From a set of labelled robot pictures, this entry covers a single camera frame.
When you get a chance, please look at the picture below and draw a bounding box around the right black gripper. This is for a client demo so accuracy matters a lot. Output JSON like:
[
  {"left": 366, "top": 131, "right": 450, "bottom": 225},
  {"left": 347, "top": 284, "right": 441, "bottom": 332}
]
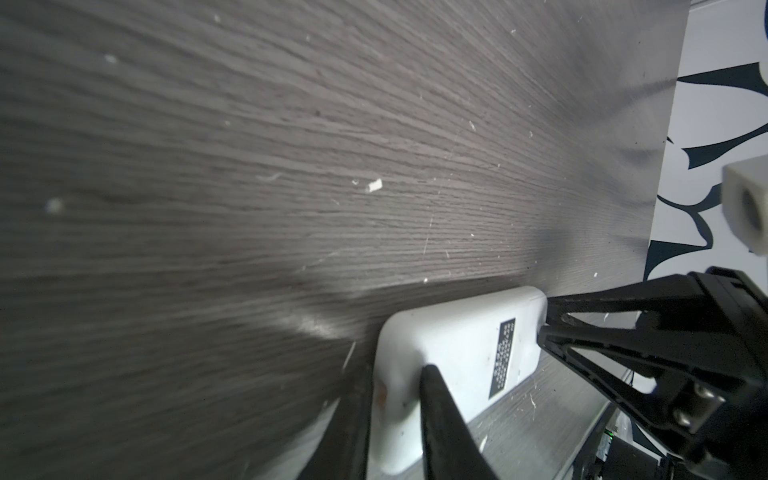
[{"left": 538, "top": 267, "right": 767, "bottom": 479}]

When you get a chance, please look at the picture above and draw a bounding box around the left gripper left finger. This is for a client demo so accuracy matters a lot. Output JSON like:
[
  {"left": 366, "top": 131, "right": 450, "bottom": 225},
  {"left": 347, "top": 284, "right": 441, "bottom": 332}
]
[{"left": 298, "top": 366, "right": 374, "bottom": 480}]

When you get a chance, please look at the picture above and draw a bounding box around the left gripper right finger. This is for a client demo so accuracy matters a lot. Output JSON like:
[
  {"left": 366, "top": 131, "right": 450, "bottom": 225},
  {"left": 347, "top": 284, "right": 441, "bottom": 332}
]
[{"left": 419, "top": 365, "right": 497, "bottom": 480}]

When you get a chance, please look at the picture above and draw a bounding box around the white red remote control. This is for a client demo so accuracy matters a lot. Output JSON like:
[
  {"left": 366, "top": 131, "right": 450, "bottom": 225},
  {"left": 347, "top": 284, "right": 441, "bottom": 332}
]
[{"left": 370, "top": 286, "right": 547, "bottom": 476}]

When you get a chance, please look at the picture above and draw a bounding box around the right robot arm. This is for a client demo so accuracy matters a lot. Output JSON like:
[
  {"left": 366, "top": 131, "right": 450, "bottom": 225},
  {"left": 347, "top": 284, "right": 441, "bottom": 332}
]
[{"left": 538, "top": 267, "right": 767, "bottom": 479}]

